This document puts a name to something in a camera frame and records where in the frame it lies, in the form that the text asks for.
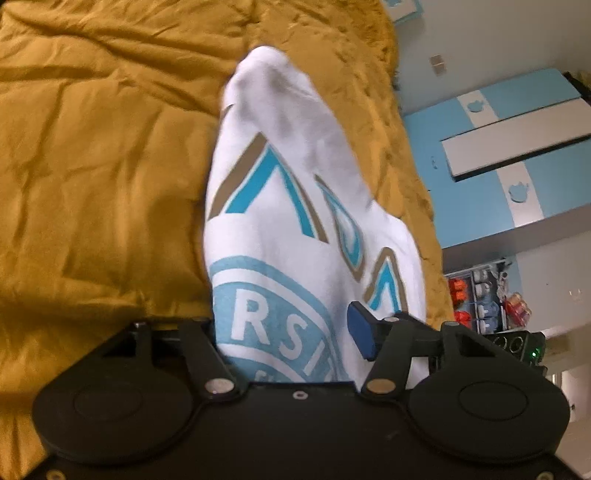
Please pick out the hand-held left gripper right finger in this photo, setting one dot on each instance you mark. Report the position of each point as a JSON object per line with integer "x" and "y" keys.
{"x": 362, "y": 330}

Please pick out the white panel with blue frame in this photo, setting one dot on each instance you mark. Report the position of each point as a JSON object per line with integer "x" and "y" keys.
{"x": 400, "y": 7}

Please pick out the white t-shirt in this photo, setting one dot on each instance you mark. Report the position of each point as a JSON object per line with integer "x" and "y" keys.
{"x": 286, "y": 221}

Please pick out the mustard yellow blanket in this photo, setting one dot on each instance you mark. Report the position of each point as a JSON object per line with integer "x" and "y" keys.
{"x": 101, "y": 161}

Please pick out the blue and white wardrobe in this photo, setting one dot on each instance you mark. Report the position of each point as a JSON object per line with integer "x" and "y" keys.
{"x": 503, "y": 157}

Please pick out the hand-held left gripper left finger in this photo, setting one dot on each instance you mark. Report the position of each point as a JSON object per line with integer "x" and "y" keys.
{"x": 199, "y": 344}

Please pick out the wall switch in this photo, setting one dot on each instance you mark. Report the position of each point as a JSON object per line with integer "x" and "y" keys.
{"x": 437, "y": 64}

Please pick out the shelf of colourful small containers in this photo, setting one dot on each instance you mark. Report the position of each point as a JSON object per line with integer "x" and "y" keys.
{"x": 485, "y": 297}

